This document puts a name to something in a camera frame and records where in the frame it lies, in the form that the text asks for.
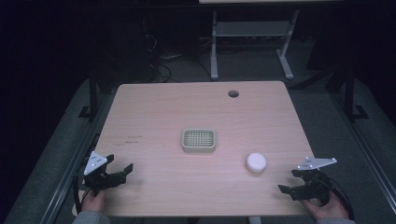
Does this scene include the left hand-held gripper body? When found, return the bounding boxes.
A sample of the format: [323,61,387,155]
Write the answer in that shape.
[82,150,127,191]

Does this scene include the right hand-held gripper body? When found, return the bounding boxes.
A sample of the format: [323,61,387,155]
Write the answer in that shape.
[290,156,338,207]

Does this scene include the person's right hand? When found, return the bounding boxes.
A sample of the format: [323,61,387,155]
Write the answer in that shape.
[300,189,350,220]

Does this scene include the person's left hand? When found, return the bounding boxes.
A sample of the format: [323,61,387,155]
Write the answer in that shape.
[80,188,108,214]

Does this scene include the person's right grey sleeve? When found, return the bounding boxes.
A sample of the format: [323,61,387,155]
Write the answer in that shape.
[315,217,357,224]

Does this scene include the person's grey sleeve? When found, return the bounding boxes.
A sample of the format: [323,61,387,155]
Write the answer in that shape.
[315,217,357,224]
[72,211,111,224]

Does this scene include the white round soap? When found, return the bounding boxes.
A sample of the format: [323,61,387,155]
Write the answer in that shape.
[245,152,268,174]

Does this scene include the person's left grey sleeve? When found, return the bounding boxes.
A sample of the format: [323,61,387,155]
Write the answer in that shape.
[72,211,111,224]

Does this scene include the black metal stand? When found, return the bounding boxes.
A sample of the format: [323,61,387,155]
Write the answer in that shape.
[344,55,370,122]
[78,66,98,120]

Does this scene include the white mesh basket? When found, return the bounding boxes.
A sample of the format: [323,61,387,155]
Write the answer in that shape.
[181,128,217,154]

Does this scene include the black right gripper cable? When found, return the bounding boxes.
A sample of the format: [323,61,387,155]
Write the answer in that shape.
[319,173,356,220]

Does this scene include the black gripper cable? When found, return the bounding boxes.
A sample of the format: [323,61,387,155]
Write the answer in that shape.
[72,133,101,215]
[319,173,356,220]

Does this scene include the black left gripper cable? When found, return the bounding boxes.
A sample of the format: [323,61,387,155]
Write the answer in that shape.
[72,133,101,215]

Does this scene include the tangle of floor cables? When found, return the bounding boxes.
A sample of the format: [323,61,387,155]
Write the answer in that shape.
[141,17,213,84]

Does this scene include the white metal desk frame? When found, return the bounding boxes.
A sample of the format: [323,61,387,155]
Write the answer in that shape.
[209,9,301,81]

